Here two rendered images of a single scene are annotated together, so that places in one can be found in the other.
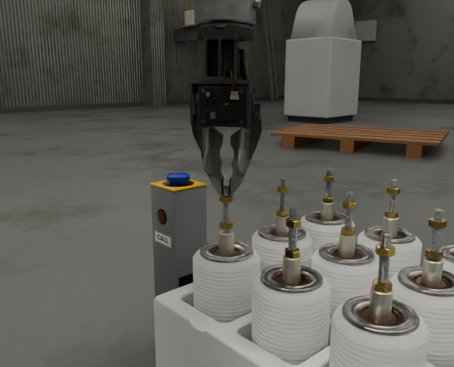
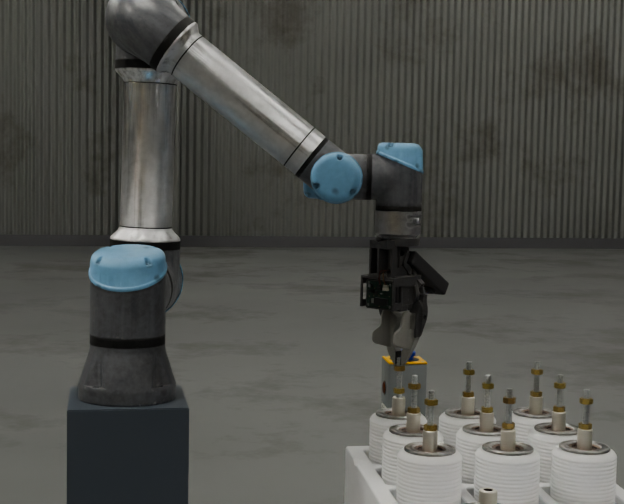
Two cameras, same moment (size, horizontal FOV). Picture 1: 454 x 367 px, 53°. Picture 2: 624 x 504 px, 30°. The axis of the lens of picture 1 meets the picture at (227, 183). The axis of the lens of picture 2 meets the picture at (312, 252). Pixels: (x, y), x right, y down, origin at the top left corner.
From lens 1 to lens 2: 147 cm
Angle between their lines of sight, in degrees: 35
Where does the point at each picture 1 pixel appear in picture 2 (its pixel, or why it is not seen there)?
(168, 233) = (386, 403)
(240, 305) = not seen: hidden behind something
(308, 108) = not seen: outside the picture
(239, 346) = (366, 472)
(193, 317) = (358, 458)
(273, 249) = (445, 422)
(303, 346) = not seen: hidden behind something
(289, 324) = (393, 457)
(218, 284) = (377, 434)
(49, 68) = (535, 162)
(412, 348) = (424, 464)
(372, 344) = (403, 457)
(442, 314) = (489, 465)
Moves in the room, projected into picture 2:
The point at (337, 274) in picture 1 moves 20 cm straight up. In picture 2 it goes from (461, 439) to (464, 313)
